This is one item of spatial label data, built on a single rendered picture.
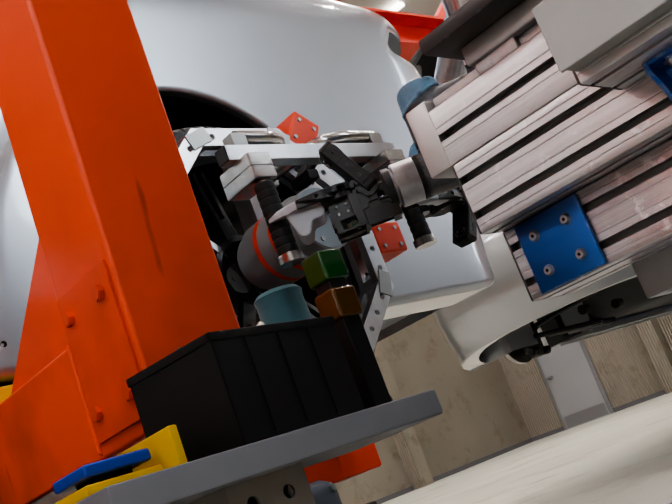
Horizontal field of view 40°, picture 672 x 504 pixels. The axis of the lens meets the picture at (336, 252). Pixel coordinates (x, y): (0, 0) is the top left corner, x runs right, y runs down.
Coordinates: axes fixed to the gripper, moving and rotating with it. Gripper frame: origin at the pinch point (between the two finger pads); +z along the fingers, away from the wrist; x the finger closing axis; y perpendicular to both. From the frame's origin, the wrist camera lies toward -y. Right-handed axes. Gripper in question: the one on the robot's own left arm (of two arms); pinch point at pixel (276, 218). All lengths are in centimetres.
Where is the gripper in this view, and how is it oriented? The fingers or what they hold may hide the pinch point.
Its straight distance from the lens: 156.0
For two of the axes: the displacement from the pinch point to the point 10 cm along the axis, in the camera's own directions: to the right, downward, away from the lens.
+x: 0.8, 2.2, 9.7
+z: -9.4, 3.5, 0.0
